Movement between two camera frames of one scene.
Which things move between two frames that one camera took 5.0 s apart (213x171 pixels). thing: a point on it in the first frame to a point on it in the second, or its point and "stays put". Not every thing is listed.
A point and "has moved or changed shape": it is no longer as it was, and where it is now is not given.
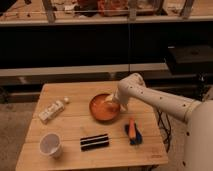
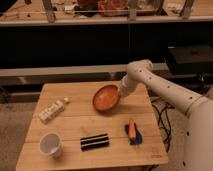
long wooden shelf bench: x=154 y=74 stays put
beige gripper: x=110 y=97 to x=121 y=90
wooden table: x=84 y=125 stays put
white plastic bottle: x=52 y=109 stays put
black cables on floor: x=165 y=123 stays put
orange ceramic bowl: x=102 y=110 has moved or changed shape
